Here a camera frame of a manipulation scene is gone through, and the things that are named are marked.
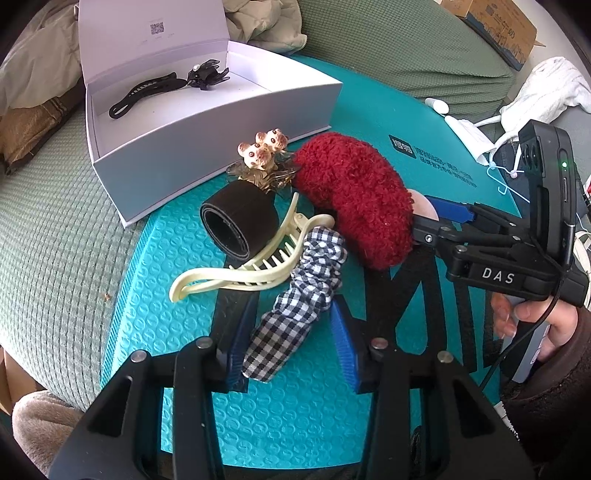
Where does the person's fleece-clad leg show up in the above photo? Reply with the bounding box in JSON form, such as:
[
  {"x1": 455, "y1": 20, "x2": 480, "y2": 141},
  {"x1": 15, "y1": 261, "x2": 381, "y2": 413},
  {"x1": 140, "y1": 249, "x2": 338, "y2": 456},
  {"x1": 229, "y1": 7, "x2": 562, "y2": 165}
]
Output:
[{"x1": 11, "y1": 390, "x2": 100, "y2": 480}]

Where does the bear figure hair clip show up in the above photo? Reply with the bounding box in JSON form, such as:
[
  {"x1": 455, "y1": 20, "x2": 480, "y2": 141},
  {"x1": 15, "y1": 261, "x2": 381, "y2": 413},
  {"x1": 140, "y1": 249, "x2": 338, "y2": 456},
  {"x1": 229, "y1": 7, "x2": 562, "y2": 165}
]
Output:
[{"x1": 226, "y1": 129, "x2": 301, "y2": 192}]

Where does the white crumpled cloth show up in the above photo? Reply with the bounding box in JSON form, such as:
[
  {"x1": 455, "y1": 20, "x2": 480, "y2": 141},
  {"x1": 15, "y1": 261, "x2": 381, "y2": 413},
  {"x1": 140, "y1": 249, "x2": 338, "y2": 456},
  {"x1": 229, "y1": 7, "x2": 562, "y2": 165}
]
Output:
[{"x1": 501, "y1": 58, "x2": 591, "y2": 139}]

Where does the person's right forearm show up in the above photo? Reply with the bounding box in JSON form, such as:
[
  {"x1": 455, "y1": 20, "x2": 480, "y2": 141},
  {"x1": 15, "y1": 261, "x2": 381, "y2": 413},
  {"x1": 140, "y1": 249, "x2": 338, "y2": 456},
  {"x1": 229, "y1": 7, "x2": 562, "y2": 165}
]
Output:
[{"x1": 499, "y1": 307, "x2": 591, "y2": 462}]

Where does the brown cushion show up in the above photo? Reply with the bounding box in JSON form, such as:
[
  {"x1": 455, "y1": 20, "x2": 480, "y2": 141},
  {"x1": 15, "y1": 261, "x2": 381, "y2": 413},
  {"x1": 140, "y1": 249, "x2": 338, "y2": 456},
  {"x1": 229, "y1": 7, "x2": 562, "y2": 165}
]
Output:
[{"x1": 0, "y1": 83, "x2": 86, "y2": 174}]

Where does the black white checked scrunchie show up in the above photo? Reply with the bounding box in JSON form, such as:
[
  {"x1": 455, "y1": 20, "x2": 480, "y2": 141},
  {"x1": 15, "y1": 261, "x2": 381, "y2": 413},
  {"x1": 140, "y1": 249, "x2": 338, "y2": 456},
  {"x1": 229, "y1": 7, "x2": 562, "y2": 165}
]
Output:
[{"x1": 242, "y1": 226, "x2": 348, "y2": 383}]

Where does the green textured bed cover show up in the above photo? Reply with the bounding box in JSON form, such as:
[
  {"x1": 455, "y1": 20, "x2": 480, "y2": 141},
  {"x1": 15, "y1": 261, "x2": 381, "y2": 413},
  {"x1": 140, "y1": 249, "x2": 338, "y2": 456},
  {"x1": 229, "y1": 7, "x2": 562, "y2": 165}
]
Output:
[{"x1": 0, "y1": 0, "x2": 518, "y2": 407}]

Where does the cream claw hair clip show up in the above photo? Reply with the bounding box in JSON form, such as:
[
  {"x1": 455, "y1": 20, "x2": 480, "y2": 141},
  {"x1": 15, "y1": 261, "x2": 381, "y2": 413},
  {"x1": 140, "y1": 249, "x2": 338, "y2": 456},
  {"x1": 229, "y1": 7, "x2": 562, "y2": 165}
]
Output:
[{"x1": 168, "y1": 193, "x2": 335, "y2": 303}]

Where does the red fluffy scrunchie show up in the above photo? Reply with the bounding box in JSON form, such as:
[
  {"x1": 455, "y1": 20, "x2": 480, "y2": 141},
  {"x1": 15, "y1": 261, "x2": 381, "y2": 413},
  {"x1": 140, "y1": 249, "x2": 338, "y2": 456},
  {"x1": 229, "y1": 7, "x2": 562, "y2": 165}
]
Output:
[{"x1": 292, "y1": 131, "x2": 415, "y2": 271}]

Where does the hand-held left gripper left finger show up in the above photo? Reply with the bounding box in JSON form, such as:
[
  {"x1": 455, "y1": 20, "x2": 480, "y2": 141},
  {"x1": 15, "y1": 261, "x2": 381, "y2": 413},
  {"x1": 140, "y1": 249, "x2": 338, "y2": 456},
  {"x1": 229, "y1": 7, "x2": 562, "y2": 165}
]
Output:
[{"x1": 48, "y1": 294, "x2": 260, "y2": 480}]

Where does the cream padded quilt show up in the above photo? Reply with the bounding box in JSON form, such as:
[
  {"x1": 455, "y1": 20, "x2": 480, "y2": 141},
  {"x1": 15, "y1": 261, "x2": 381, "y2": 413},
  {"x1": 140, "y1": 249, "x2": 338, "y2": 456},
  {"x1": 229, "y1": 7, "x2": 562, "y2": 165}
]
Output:
[{"x1": 0, "y1": 0, "x2": 86, "y2": 109}]

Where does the teal foam mat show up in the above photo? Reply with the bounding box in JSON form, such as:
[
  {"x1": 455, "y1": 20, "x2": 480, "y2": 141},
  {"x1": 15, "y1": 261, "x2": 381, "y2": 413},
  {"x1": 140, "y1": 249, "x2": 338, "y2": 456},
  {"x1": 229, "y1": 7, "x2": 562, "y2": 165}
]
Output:
[{"x1": 99, "y1": 55, "x2": 522, "y2": 467}]

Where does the blue printed cardboard box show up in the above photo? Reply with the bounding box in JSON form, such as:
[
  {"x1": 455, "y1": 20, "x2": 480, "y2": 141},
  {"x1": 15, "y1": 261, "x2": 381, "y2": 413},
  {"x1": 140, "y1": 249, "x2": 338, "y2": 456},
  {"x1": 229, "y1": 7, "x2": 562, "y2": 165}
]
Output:
[{"x1": 436, "y1": 0, "x2": 546, "y2": 72}]

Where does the black velvet band roll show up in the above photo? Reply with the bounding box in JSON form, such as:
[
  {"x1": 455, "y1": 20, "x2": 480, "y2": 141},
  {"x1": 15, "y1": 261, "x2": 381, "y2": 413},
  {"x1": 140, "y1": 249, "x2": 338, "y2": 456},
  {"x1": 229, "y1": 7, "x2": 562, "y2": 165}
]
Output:
[{"x1": 200, "y1": 180, "x2": 279, "y2": 259}]

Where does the black bow hair clip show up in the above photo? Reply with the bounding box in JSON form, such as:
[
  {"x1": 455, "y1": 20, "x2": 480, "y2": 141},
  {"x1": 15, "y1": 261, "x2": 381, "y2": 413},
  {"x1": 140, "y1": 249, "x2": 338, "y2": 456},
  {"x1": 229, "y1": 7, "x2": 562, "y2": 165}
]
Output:
[{"x1": 108, "y1": 59, "x2": 230, "y2": 121}]

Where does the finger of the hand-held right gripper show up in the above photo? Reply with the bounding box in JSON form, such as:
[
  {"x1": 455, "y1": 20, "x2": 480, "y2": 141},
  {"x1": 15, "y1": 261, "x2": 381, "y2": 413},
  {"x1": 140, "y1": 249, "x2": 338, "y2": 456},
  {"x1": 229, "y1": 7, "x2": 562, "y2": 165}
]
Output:
[
  {"x1": 411, "y1": 217, "x2": 529, "y2": 259},
  {"x1": 424, "y1": 195, "x2": 539, "y2": 243}
]

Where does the white hinged gift box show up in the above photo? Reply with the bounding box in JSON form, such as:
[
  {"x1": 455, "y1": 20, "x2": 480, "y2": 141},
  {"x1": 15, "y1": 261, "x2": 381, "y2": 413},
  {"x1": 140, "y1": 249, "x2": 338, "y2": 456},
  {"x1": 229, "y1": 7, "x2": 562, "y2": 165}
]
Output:
[{"x1": 78, "y1": 0, "x2": 343, "y2": 227}]

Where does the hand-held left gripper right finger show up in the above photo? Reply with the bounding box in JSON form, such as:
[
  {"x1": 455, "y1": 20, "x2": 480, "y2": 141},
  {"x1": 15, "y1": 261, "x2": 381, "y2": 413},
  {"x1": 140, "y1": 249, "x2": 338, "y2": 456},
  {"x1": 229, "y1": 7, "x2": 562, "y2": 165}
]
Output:
[{"x1": 328, "y1": 300, "x2": 539, "y2": 480}]

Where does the person's right hand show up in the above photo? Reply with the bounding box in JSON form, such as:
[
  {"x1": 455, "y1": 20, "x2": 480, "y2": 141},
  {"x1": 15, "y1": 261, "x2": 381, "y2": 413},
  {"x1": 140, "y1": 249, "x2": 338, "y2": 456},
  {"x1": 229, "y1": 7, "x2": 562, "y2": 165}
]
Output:
[{"x1": 490, "y1": 293, "x2": 580, "y2": 363}]

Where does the pink round compact case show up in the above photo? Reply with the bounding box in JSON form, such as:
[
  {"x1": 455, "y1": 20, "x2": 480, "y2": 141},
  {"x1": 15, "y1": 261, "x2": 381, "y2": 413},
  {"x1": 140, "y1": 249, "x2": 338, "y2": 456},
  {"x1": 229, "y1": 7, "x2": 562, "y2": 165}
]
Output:
[{"x1": 409, "y1": 190, "x2": 440, "y2": 222}]

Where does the beige puffer jacket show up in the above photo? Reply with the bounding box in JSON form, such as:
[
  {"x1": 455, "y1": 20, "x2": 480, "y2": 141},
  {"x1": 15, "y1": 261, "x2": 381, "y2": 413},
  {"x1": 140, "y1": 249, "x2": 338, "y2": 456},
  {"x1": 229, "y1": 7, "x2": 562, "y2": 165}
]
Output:
[{"x1": 224, "y1": 0, "x2": 308, "y2": 56}]

